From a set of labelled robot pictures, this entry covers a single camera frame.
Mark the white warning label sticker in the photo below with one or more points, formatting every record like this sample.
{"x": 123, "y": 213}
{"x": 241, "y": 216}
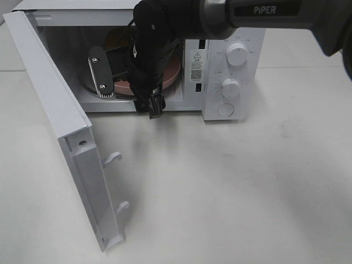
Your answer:
{"x": 196, "y": 65}

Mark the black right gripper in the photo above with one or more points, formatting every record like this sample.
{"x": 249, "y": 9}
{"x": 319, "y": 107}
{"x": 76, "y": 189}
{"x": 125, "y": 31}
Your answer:
{"x": 143, "y": 68}

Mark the pink round plate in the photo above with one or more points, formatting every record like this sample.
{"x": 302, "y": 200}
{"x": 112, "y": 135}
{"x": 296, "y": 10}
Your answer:
{"x": 170, "y": 75}

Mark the white microwave oven body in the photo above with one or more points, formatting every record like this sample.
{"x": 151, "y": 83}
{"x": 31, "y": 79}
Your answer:
{"x": 69, "y": 29}

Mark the white timer knob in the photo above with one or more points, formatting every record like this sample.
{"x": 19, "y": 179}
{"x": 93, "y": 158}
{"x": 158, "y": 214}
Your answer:
{"x": 230, "y": 88}

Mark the round white door button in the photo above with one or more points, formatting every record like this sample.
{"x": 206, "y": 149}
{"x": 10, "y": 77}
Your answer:
{"x": 225, "y": 110}

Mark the white microwave door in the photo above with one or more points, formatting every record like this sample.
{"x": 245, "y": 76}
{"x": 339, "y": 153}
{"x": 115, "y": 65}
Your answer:
{"x": 72, "y": 128}

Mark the toy hamburger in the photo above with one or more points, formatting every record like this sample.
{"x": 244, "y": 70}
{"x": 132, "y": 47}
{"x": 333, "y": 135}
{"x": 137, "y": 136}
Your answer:
{"x": 116, "y": 38}

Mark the glass microwave turntable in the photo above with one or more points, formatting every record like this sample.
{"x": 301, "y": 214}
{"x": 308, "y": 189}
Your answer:
{"x": 87, "y": 83}

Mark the upper white power knob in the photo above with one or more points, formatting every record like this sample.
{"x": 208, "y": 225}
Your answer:
{"x": 236, "y": 53}

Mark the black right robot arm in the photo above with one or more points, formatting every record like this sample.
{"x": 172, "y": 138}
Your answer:
{"x": 160, "y": 25}

